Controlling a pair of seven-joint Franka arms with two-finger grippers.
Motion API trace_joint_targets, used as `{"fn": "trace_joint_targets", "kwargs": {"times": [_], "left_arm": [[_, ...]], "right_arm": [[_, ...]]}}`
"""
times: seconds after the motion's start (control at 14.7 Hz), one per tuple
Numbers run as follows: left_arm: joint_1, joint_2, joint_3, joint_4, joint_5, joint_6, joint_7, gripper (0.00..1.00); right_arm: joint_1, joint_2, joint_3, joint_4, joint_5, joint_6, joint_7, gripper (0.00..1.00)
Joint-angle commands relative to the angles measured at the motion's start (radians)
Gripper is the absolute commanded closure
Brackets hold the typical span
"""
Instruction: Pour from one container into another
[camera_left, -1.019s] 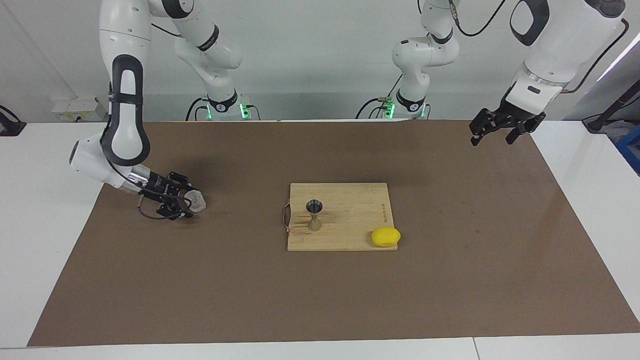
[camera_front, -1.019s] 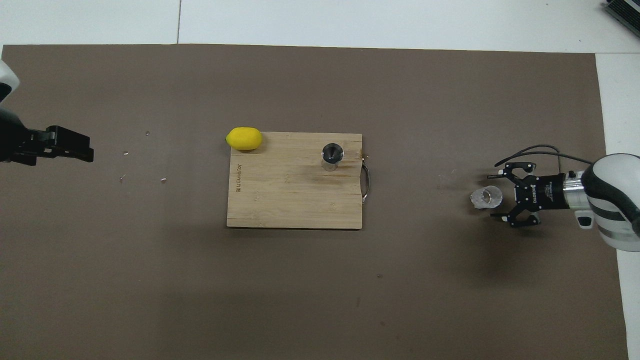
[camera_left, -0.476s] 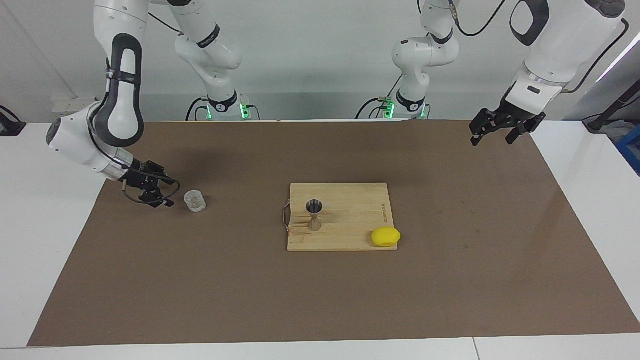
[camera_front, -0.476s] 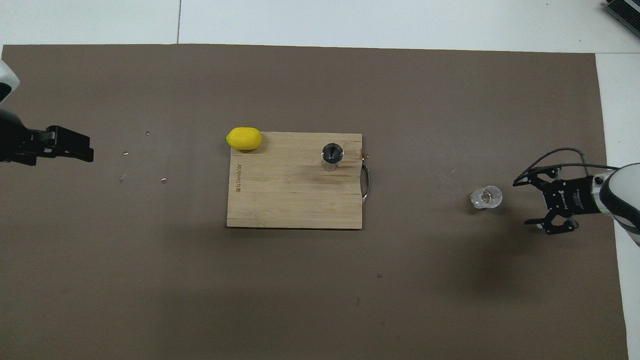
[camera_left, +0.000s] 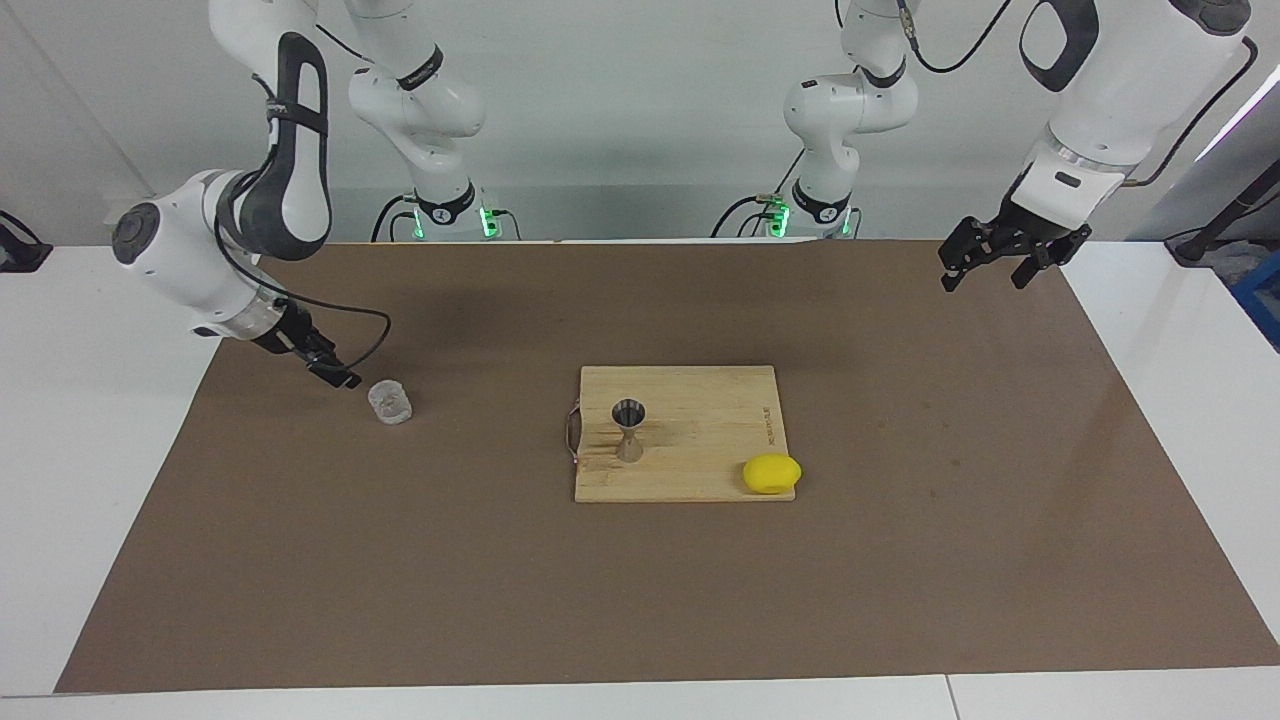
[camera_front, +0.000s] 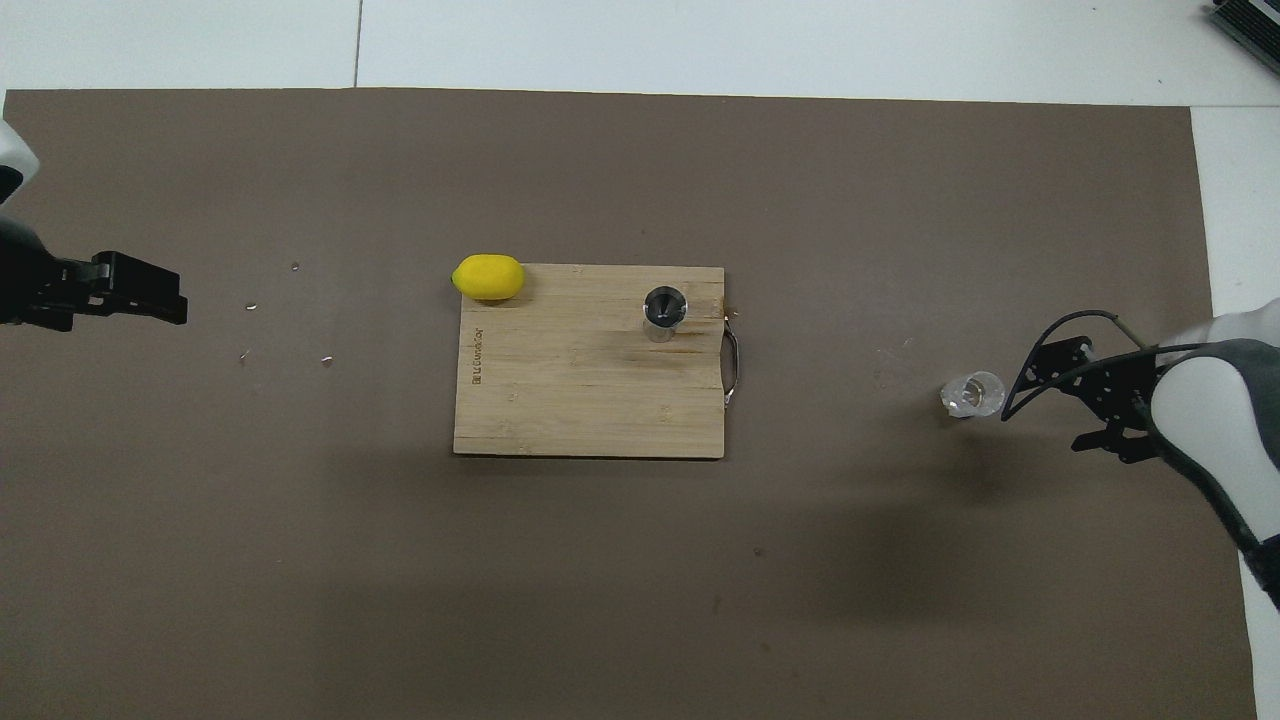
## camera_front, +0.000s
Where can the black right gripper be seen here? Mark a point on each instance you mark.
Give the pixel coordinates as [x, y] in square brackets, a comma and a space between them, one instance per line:
[1125, 385]

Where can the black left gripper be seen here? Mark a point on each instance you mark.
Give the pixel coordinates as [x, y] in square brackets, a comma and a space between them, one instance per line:
[20, 280]

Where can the small clear glass cup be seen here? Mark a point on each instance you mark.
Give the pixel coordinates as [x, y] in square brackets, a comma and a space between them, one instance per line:
[975, 395]

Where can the steel jigger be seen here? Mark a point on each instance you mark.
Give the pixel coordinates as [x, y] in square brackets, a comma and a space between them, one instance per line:
[663, 325]

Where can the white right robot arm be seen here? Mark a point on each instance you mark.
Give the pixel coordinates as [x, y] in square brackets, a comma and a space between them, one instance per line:
[1210, 400]

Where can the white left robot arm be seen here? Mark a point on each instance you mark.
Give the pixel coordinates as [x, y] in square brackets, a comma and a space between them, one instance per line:
[12, 160]

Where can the yellow lemon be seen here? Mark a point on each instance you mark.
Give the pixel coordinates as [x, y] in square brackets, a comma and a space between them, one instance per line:
[488, 278]

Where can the grey ribbed device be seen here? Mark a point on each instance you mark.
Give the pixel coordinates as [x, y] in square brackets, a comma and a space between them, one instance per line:
[1255, 20]

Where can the wooden cutting board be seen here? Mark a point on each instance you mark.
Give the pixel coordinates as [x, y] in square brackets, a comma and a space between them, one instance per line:
[590, 400]

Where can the brown table mat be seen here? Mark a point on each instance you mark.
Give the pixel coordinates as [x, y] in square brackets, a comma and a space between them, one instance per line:
[600, 600]

